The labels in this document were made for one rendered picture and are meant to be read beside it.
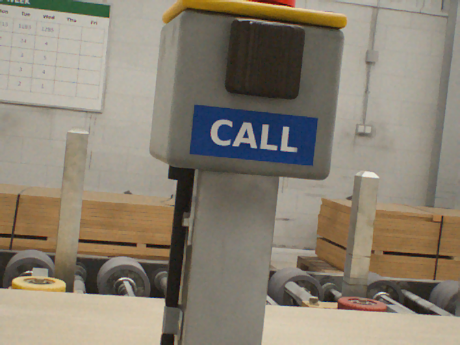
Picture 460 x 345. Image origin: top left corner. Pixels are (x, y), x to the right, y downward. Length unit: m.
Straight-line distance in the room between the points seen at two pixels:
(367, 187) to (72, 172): 0.52
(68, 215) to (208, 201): 1.10
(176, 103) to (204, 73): 0.02
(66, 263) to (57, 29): 6.12
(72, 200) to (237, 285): 1.09
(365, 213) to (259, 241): 1.19
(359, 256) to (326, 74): 1.22
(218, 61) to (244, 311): 0.11
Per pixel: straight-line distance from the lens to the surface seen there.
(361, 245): 1.56
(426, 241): 6.91
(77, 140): 1.45
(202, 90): 0.35
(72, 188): 1.46
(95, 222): 6.28
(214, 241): 0.37
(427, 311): 2.02
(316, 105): 0.36
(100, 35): 7.53
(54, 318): 1.14
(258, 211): 0.37
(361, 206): 1.55
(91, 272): 2.01
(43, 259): 1.87
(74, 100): 7.50
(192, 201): 0.37
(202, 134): 0.35
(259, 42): 0.34
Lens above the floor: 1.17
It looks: 3 degrees down
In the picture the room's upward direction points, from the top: 6 degrees clockwise
